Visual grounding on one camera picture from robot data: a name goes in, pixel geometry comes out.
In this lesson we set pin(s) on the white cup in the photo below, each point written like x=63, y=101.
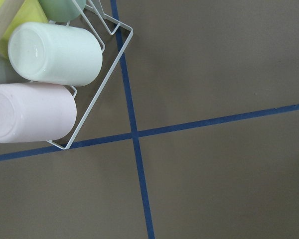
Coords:
x=56, y=54

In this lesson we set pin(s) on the pink cup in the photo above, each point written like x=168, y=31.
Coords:
x=31, y=112

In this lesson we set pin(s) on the mint green cup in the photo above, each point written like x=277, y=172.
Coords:
x=59, y=10

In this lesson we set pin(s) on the grey-blue cup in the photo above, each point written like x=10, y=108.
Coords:
x=7, y=73

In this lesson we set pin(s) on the yellow-green cup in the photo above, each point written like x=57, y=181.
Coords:
x=30, y=11

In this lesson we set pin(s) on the white wire cup rack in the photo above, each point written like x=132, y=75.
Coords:
x=123, y=34

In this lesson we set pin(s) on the wooden rack handle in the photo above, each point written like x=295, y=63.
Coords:
x=8, y=10

